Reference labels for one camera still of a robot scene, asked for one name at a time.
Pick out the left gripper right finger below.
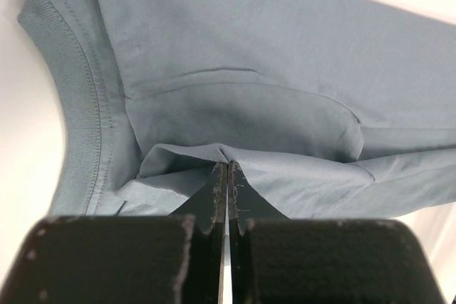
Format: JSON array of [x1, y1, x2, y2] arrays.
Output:
[[227, 162, 443, 303]]

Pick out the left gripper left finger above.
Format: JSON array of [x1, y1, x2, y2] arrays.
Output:
[[1, 163, 227, 303]]

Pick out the grey t shirt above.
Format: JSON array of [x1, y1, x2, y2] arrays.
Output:
[[18, 0, 455, 219]]

